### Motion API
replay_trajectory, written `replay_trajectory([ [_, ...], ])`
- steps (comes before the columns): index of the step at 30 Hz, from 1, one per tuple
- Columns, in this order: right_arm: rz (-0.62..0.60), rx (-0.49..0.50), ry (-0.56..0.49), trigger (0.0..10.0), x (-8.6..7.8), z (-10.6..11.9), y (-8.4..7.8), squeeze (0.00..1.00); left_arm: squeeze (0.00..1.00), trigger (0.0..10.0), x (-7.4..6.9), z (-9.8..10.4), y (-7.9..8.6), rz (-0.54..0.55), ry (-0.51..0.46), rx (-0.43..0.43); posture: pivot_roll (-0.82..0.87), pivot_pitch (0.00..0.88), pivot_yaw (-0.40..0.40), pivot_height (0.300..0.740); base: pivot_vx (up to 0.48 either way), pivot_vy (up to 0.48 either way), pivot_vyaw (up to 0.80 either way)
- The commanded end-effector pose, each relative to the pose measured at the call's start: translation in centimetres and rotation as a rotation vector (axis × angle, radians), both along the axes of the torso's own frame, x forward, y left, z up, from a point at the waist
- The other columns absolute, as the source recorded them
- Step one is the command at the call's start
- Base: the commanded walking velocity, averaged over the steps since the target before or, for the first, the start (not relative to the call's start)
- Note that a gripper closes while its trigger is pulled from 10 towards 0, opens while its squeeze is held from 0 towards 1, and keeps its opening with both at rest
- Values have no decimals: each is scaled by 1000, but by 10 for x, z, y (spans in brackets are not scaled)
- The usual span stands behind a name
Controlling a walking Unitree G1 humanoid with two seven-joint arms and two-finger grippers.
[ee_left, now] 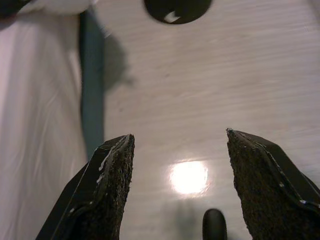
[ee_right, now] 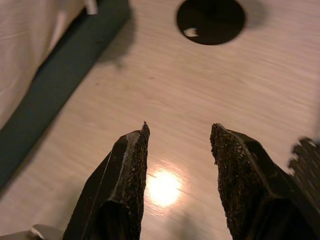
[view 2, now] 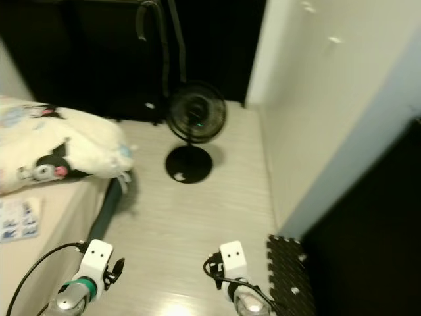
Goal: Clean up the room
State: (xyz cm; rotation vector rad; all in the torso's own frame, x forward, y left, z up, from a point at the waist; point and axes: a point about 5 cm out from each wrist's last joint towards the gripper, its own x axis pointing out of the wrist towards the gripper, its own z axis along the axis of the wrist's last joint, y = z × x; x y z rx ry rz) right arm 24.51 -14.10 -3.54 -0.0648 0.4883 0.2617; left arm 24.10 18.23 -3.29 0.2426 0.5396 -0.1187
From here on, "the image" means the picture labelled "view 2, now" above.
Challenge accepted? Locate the white book with blue letters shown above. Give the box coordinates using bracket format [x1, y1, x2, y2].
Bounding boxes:
[0, 196, 40, 243]

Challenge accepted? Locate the cream cartoon print blanket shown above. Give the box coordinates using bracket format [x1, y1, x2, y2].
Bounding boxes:
[0, 95, 136, 195]

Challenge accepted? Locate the black floor fan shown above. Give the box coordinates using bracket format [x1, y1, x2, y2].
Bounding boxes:
[164, 80, 228, 183]

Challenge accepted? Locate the black wardrobe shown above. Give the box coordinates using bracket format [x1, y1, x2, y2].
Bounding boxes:
[0, 0, 267, 124]

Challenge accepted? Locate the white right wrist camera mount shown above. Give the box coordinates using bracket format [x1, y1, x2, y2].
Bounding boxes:
[220, 241, 247, 284]

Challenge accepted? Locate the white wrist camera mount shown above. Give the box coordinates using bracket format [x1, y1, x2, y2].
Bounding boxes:
[220, 241, 247, 284]
[77, 239, 112, 294]

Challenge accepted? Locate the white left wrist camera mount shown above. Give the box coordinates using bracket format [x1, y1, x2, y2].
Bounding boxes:
[77, 239, 112, 294]

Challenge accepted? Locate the dark bed frame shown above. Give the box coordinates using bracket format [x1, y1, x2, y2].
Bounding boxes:
[84, 176, 127, 264]

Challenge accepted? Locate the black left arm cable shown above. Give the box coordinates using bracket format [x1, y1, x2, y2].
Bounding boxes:
[8, 242, 86, 316]

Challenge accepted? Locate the black hanging strap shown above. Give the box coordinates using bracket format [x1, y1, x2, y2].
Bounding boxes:
[135, 0, 188, 85]

